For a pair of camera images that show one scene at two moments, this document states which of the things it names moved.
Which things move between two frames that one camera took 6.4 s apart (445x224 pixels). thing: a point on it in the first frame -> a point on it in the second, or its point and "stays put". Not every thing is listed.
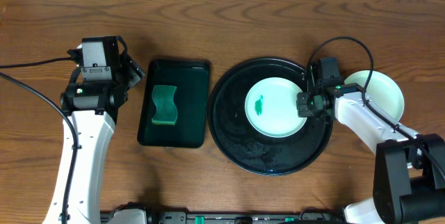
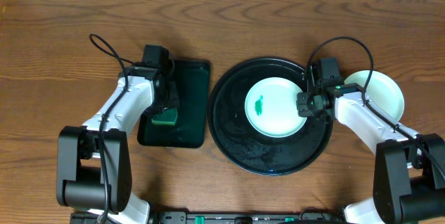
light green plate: (382, 88) stays put
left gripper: (132, 69) -> (168, 100)
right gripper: (302, 109) stays put
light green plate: (271, 107) stays put
